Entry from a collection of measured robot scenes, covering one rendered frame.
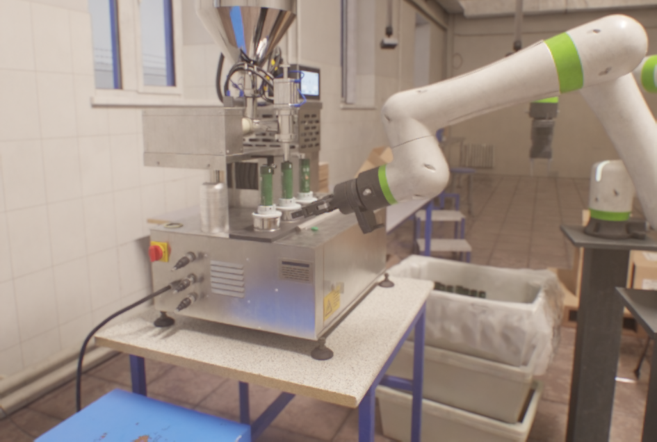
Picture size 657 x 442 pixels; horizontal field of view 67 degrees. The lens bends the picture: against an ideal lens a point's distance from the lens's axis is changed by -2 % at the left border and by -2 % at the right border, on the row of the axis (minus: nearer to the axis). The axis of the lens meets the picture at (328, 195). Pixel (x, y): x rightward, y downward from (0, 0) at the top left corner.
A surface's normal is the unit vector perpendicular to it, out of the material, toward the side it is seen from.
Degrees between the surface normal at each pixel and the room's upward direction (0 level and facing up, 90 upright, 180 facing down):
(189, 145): 90
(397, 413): 96
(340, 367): 0
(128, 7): 90
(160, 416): 0
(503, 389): 96
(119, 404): 0
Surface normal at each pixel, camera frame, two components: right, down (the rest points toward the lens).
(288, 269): -0.39, 0.15
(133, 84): 0.92, 0.07
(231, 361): 0.00, -0.99
